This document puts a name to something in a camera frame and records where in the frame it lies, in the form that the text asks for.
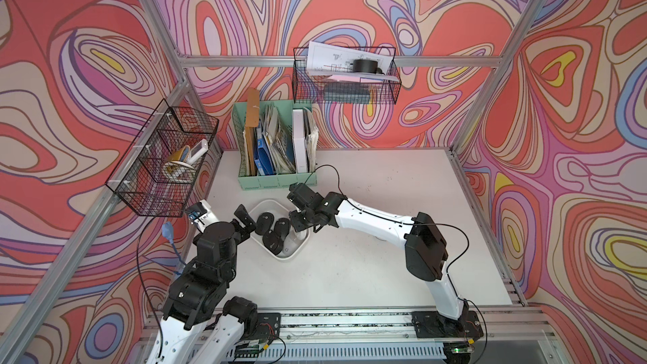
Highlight black mouse bottom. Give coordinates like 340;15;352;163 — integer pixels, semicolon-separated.
262;231;284;256

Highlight white storage tray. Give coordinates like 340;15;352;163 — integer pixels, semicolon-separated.
249;199;313;262

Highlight white tube in basket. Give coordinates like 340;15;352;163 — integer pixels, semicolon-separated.
185;138;209;165

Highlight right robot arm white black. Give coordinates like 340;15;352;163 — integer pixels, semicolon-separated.
287;183;468;325

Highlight white paper sheets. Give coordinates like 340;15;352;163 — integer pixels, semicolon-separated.
306;41;400;83

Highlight blue folder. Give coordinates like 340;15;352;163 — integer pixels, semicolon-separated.
254;126;276;176

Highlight black wire basket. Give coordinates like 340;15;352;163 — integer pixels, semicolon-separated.
292;45;402;104
105;99;219;217

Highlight white book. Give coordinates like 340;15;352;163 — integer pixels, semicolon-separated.
292;109;308;174

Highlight blue plastic connector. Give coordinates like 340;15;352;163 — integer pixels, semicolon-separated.
162;222;186;266

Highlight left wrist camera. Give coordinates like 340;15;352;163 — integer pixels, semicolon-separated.
185;200;218;230

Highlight black wire basket back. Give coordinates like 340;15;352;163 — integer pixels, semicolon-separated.
292;45;402;104

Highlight green file organizer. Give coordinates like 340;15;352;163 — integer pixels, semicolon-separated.
232;99;317;190

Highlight black wire basket left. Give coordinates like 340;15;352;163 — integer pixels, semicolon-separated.
105;99;219;217

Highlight black mouse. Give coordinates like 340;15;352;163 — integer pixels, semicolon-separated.
254;212;275;236
262;231;284;256
274;217;291;241

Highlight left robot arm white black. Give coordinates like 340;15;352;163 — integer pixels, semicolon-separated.
146;200;258;363

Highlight brown envelope folder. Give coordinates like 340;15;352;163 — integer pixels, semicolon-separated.
244;89;260;176

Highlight yellow tape roll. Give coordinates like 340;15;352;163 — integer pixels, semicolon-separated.
162;146;198;183

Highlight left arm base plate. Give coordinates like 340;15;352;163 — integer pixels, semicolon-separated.
242;313;281;340

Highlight green circuit board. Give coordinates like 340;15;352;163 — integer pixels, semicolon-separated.
234;343;269;357

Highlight aluminium rail base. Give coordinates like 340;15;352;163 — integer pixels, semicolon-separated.
125;306;567;364

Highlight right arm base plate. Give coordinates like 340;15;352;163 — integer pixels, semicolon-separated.
411;310;485;340

